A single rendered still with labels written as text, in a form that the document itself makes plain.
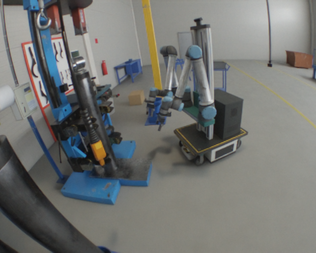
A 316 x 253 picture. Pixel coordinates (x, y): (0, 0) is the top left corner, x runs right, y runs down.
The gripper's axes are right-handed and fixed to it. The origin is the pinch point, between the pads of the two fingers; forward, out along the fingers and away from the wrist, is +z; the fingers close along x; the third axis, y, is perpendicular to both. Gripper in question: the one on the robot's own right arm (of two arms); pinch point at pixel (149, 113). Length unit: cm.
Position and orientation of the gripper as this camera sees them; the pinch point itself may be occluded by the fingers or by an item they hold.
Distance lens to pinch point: 207.0
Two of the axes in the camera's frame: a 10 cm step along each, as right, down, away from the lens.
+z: -1.8, 9.6, 2.2
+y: 8.7, 0.5, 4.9
